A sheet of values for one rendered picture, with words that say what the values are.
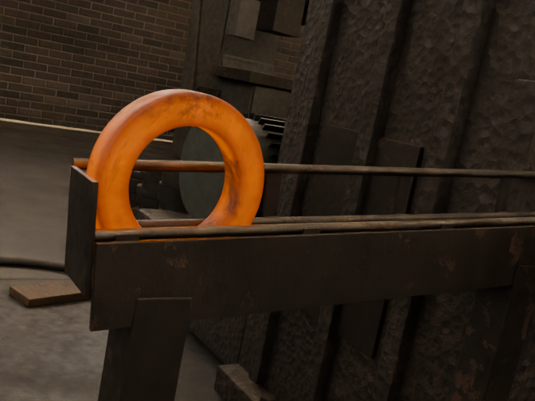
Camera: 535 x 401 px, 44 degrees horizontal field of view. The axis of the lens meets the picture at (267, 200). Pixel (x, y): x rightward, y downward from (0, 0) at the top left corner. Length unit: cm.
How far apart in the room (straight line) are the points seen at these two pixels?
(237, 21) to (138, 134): 458
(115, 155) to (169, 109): 7
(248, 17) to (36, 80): 247
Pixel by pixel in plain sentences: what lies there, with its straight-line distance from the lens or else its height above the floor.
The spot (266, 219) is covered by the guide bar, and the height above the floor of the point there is 63.
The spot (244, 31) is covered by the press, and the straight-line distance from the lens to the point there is 523.
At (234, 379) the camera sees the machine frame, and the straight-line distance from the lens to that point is 167.
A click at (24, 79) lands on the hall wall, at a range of 680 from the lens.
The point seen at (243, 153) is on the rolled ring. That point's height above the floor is 71.
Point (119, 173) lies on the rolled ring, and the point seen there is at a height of 68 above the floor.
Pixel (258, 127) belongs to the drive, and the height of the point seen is 65.
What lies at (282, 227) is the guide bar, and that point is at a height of 64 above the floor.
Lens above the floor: 78
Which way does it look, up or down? 10 degrees down
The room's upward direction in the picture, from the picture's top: 11 degrees clockwise
